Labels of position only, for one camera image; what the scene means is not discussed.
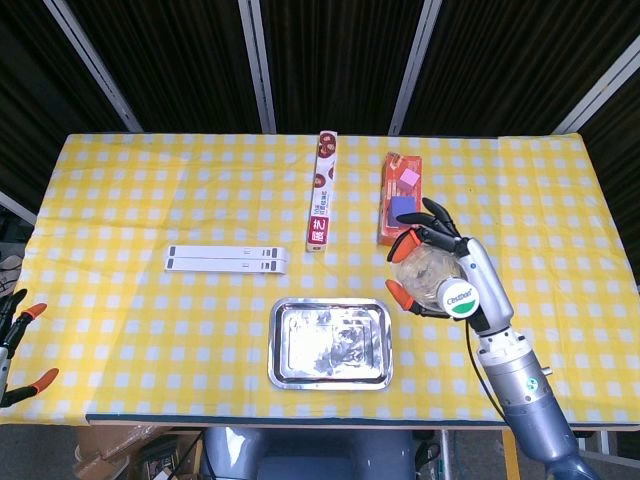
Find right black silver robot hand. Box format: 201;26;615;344
384;197;515;335

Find white metal frame post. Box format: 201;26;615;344
237;0;277;134
552;34;640;135
42;0;144;134
388;0;444;135

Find transparent plastic water bottle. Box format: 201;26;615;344
392;242;481;321

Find blue-grey robot torso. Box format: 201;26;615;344
202;427;416;480

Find white folded laptop stand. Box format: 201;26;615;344
164;244;291;276

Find orange cardboard box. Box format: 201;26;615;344
376;152;426;246

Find purple foam cube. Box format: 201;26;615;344
388;195;419;230

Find long white red wrap box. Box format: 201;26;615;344
305;130;339;253

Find brown cardboard box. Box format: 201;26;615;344
74;424;201;480

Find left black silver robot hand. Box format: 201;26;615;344
0;288;60;409

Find yellow white checked tablecloth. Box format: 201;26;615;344
0;132;640;427

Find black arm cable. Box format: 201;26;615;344
464;319;509;424

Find rectangular stainless steel tray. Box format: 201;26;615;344
267;297;395;392

